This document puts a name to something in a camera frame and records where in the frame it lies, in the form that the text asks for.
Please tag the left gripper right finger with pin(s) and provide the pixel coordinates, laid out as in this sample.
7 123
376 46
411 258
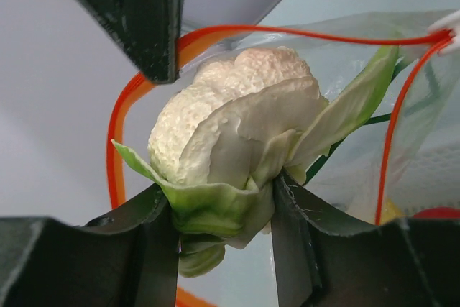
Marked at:
325 257

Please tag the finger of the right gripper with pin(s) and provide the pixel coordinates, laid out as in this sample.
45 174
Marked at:
147 31

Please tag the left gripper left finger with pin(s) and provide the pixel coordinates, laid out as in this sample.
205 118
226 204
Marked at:
126 257

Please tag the clear orange zip bag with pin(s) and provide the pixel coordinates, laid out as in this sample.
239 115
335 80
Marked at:
443 36

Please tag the cabbage head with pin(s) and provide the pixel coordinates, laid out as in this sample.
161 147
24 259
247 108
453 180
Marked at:
218 144

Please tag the yellow lemon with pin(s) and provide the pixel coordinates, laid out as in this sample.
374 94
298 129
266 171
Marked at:
390 212

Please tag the small red pepper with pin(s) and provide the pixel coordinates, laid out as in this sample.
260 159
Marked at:
438 213

